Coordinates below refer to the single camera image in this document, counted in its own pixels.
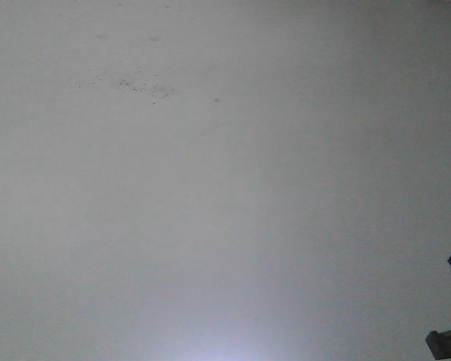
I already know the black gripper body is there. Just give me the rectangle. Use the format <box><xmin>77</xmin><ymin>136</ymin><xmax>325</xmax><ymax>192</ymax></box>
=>
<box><xmin>425</xmin><ymin>330</ymin><xmax>451</xmax><ymax>360</ymax></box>

